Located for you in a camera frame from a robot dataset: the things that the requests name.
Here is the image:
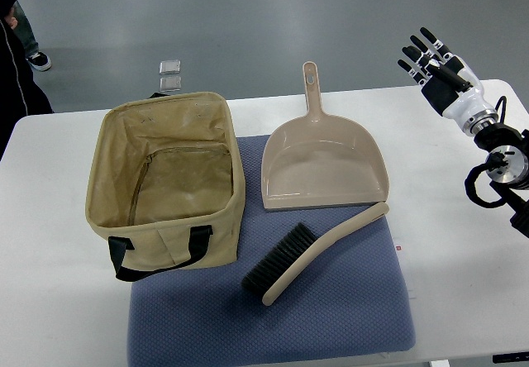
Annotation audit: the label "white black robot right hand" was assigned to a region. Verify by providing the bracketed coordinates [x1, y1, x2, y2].
[398, 27, 499, 136]

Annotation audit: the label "pink hand broom black bristles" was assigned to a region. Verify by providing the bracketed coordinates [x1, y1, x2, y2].
[241, 202, 389, 307]

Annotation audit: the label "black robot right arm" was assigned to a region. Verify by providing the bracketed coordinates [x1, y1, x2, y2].
[465, 96, 528, 236]

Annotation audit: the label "pink plastic dustpan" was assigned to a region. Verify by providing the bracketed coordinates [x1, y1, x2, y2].
[261, 61, 389, 210]

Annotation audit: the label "blue grey cushion mat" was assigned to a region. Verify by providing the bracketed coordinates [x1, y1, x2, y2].
[127, 136, 415, 366]

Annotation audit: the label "black table control panel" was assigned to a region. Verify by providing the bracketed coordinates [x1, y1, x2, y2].
[492, 352, 529, 364]

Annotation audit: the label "upper floor socket plate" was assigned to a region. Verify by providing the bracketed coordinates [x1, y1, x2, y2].
[159, 60, 181, 74]

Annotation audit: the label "standing person dark clothes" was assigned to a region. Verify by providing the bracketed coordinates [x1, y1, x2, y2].
[1, 0, 53, 151]

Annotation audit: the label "yellow fabric bag black handles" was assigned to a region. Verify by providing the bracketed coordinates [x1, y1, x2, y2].
[85, 92, 245, 282]

